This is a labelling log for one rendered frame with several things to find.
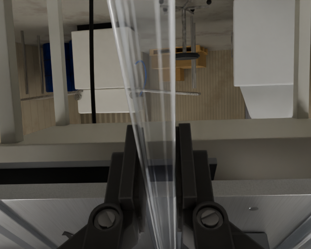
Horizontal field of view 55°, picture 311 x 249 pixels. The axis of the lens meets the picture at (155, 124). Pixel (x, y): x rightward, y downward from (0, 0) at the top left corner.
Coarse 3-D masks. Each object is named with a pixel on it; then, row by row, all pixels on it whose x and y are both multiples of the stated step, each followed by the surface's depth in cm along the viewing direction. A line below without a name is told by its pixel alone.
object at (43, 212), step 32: (0, 192) 18; (32, 192) 18; (64, 192) 18; (96, 192) 17; (224, 192) 17; (256, 192) 17; (288, 192) 17; (0, 224) 21; (32, 224) 21; (64, 224) 21; (256, 224) 21; (288, 224) 21
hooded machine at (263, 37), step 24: (240, 0) 291; (264, 0) 284; (288, 0) 278; (240, 24) 293; (264, 24) 287; (288, 24) 280; (240, 48) 296; (264, 48) 289; (288, 48) 283; (240, 72) 299; (264, 72) 292; (288, 72) 285; (264, 96) 298; (288, 96) 291
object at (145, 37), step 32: (128, 0) 6; (160, 0) 6; (128, 32) 7; (160, 32) 7; (128, 64) 7; (160, 64) 7; (128, 96) 8; (160, 96) 8; (160, 128) 10; (160, 160) 11; (160, 192) 14; (160, 224) 17
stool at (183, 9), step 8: (208, 0) 309; (176, 8) 311; (184, 8) 312; (192, 8) 313; (184, 16) 315; (184, 24) 316; (184, 32) 317; (184, 40) 318; (184, 48) 319; (176, 56) 311; (184, 56) 308; (192, 56) 309
